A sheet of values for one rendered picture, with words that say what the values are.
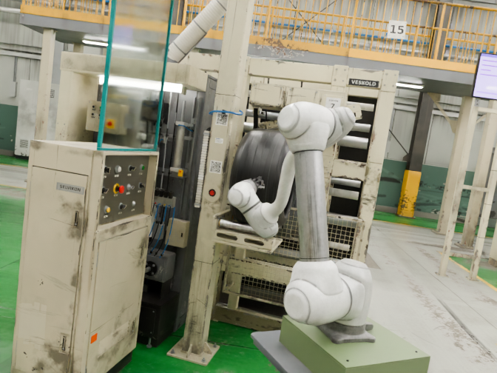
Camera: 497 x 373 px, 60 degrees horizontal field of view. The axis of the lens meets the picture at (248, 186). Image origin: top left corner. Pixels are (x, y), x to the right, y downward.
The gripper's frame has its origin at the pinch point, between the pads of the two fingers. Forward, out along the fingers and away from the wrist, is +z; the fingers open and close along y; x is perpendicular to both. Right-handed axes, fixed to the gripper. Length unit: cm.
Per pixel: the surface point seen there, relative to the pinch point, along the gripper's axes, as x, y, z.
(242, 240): 39.2, 7.5, 9.7
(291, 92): -46, -1, 58
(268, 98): -41, 13, 57
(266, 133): -22.2, 3.9, 23.8
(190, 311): 95, 37, 12
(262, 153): -12.8, 1.5, 9.9
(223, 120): -26, 32, 29
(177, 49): -66, 81, 63
